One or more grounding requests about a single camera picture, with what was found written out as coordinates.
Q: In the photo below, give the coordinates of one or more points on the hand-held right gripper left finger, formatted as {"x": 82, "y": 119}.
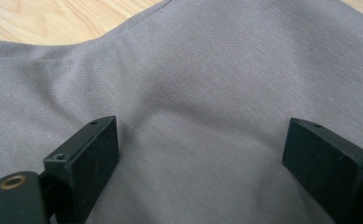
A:
{"x": 86, "y": 168}

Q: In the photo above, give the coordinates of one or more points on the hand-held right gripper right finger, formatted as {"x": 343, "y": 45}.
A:
{"x": 328, "y": 168}

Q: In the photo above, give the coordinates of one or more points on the grey pants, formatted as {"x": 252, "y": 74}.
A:
{"x": 201, "y": 77}

